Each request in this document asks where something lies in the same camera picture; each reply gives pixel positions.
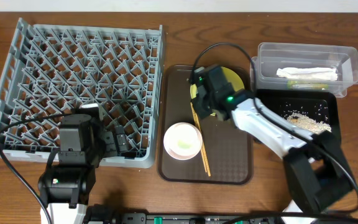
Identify white pink cup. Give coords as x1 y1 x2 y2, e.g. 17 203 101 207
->
163 123 203 161

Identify white rice leftovers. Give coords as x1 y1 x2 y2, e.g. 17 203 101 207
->
281 100 332 134

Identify white paper napkin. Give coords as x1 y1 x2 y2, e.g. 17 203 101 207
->
276 67 338 81

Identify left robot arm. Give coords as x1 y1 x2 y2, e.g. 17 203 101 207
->
38 114 128 223

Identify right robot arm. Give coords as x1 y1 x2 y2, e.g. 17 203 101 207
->
189 65 358 213

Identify grey plastic dishwasher rack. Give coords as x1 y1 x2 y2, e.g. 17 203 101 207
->
0 19 165 169

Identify black waste tray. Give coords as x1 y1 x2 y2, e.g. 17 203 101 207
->
257 89 341 142

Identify clear plastic waste bin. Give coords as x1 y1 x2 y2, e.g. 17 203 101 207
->
250 42 358 98

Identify left wooden chopstick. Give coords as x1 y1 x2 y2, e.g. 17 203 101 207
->
190 103 209 175

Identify wooden chopstick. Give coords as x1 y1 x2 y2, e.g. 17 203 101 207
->
190 103 209 175
191 101 212 177

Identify yellow round plate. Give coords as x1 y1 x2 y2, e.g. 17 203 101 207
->
190 65 245 120

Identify brown plastic serving tray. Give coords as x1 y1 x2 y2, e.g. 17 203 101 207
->
158 65 253 185

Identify right wooden chopstick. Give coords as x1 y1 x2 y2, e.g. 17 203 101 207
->
191 101 212 177

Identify green yellow wrapper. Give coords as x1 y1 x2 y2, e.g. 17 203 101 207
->
287 80 329 91

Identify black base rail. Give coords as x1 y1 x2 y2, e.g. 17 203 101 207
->
82 203 291 224

